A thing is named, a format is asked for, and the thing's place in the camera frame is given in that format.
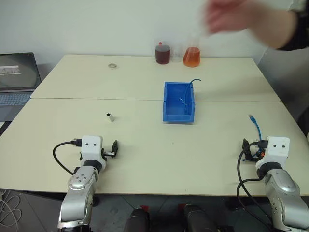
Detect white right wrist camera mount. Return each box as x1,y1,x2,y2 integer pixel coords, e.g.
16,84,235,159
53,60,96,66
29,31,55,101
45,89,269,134
255,136,290,170

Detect blue Ethernet cable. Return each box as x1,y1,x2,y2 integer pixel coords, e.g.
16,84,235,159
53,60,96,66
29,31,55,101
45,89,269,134
248,114,264,145

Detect white floor cables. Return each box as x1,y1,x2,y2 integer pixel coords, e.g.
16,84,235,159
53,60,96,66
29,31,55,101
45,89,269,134
0,189,23,228

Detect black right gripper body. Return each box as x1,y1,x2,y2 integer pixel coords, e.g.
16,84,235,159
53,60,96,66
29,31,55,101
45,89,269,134
251,144,267,161

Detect person's dark sleeve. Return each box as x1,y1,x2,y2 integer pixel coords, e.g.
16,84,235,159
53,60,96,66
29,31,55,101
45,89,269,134
277,4,309,51

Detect empty clear glass beaker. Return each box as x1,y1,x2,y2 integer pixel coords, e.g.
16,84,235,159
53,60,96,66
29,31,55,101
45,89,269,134
171,45,183,63

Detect flask with orange liquid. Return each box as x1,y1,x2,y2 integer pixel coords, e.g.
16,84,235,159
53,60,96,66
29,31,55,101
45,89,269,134
182,31,202,68

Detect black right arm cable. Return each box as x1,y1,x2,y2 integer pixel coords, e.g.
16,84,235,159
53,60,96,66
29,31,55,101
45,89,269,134
236,141,276,229

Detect beaker with dark red liquid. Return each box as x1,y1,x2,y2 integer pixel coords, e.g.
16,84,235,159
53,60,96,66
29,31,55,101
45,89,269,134
154,41,173,65

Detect grey laptop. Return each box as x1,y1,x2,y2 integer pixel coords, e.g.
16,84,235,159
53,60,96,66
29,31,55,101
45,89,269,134
0,52,42,122

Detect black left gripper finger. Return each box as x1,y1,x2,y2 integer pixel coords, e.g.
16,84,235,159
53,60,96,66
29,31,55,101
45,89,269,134
111,139,120,159

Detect dark rounded shape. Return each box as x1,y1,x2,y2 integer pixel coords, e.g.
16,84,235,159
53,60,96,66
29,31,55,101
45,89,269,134
181,203,218,232
124,206,151,232

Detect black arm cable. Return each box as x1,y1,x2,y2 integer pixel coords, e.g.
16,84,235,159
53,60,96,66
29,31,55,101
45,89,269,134
53,138,83,175
236,141,276,229

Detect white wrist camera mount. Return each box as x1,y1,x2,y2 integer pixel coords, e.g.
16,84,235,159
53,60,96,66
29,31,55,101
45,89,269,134
80,135,108,173
255,136,290,170

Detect person's bare hand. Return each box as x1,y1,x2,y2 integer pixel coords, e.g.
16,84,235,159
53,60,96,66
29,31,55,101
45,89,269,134
204,0,257,34

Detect thin blue cable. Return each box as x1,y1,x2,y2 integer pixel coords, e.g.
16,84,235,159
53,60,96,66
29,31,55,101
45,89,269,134
178,77,202,115

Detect blue plastic bin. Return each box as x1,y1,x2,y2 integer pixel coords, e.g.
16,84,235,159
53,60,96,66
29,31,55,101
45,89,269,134
162,81,197,125

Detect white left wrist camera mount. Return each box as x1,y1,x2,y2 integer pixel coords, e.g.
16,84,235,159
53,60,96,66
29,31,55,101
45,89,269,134
80,135,108,173

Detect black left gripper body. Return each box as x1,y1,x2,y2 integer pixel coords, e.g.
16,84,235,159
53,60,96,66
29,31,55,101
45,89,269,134
101,147,116,159

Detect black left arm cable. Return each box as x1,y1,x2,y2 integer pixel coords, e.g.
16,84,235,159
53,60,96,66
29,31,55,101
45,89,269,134
53,138,83,175

